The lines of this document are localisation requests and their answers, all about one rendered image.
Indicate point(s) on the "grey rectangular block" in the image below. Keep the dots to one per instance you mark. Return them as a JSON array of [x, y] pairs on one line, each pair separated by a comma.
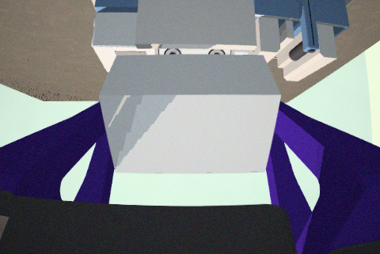
[[189, 113]]

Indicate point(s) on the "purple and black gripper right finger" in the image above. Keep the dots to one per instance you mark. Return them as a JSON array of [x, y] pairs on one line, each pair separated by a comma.
[[347, 168]]

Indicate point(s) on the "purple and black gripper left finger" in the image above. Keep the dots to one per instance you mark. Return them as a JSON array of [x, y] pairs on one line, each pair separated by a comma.
[[35, 165]]

